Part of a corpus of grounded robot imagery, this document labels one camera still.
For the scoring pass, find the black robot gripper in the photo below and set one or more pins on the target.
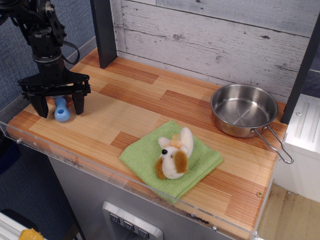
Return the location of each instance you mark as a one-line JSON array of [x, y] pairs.
[[55, 80]]

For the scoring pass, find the blue handled grey spoon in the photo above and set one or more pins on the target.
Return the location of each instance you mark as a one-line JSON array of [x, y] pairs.
[[61, 113]]

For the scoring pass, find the stainless steel pot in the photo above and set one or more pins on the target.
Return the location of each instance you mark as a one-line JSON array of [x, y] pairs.
[[246, 111]]

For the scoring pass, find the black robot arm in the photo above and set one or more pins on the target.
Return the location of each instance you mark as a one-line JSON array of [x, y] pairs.
[[43, 32]]

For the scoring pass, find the green folded cloth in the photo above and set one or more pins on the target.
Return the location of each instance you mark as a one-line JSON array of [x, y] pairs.
[[142, 155]]

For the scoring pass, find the grey cabinet with buttons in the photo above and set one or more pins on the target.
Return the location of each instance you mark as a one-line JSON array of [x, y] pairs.
[[109, 205]]

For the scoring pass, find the white brown plush dog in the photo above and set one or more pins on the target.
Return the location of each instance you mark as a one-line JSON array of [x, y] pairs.
[[173, 161]]

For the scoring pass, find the yellow black object bottom left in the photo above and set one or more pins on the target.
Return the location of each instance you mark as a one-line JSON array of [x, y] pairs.
[[30, 234]]

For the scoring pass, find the white appliance at right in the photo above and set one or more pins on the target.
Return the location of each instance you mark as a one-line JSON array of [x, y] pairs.
[[302, 141]]

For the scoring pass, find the clear acrylic guard rail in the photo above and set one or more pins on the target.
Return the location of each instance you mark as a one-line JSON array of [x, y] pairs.
[[129, 100]]

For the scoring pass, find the black left vertical post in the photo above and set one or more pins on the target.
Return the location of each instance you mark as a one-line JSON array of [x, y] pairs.
[[104, 31]]

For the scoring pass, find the black vertical post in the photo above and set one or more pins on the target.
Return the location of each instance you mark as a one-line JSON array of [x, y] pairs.
[[302, 73], [104, 31]]

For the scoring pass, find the black right vertical post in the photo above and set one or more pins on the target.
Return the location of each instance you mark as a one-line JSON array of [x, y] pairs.
[[302, 73]]

